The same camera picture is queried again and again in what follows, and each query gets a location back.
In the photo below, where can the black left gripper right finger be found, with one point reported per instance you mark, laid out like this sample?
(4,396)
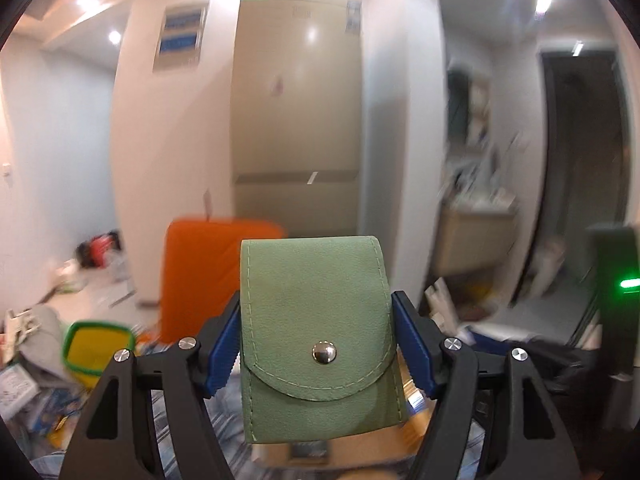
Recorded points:
(524,434)

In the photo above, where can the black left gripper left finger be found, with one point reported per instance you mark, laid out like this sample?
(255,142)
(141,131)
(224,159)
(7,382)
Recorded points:
(115,437)

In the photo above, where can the green felt pouch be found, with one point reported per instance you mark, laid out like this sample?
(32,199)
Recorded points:
(318,350)

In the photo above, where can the white trash bin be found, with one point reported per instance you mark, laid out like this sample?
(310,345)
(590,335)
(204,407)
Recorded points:
(547,260)

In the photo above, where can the blue plaid shirt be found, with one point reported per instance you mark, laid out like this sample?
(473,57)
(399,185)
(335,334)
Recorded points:
(225,414)

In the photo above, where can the yellow bin green rim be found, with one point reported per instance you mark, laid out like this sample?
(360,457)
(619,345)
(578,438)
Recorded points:
(89,346)

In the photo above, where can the grey cloth pile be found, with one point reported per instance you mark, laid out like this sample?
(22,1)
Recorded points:
(34,336)

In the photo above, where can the shallow cardboard box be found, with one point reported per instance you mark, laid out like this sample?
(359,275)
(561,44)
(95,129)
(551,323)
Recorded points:
(384,447)

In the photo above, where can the beige bathroom vanity cabinet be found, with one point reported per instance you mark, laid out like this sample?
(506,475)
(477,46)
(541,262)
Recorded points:
(470,240)

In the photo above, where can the red bag on floor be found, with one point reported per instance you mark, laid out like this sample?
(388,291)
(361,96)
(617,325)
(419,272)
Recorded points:
(95,253)

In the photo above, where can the orange chair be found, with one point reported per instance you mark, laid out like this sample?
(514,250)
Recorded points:
(201,270)

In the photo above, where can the bathroom mirror cabinet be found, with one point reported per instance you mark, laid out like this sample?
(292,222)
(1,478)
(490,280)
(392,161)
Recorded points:
(468,112)

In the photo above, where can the beige refrigerator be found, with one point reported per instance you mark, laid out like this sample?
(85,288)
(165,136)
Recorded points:
(296,115)

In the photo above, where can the wall electrical panel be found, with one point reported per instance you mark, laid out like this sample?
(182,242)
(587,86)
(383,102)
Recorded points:
(181,34)

